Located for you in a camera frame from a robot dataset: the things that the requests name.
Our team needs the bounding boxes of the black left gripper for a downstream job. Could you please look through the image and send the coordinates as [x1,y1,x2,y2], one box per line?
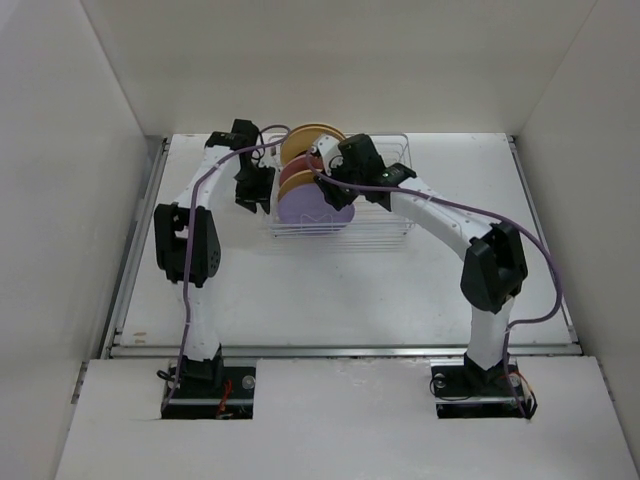
[233,162,273,214]

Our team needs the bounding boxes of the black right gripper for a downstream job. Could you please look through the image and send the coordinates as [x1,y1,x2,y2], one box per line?
[313,153,364,211]

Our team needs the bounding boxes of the purple plastic plate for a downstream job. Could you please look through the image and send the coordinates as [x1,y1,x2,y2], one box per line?
[277,184,356,235]

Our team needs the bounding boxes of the yellow plate with logo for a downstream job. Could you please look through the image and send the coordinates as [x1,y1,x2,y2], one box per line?
[277,169,315,200]

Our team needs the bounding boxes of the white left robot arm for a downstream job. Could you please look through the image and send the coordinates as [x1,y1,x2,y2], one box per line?
[153,119,275,397]

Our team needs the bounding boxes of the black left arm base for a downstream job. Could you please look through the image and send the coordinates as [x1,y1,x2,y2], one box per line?
[156,363,257,420]

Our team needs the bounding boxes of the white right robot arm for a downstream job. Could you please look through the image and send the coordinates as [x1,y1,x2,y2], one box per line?
[305,134,528,394]

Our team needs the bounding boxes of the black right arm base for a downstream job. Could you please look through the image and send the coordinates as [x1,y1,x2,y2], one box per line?
[429,362,538,420]

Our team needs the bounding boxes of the pink plastic plate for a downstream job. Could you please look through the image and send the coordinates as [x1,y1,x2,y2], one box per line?
[279,154,308,185]

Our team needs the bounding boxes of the yellow rear plate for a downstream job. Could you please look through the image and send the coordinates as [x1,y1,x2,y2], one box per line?
[280,123,346,166]

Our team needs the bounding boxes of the white foam front board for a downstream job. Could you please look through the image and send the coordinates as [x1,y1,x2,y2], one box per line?
[57,357,637,479]

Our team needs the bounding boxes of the white wire dish rack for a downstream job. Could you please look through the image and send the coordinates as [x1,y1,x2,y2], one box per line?
[261,147,414,251]

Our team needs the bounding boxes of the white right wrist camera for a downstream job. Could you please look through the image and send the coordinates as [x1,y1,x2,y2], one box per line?
[311,134,342,176]

